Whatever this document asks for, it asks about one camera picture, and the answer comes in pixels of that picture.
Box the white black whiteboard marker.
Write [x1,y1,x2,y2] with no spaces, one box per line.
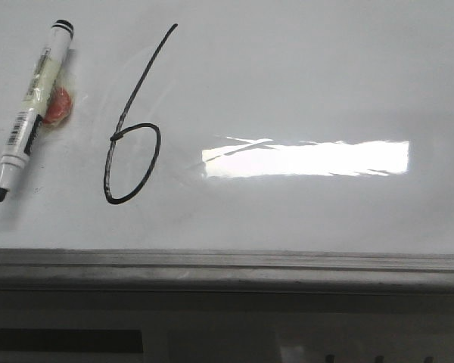
[0,19,74,203]

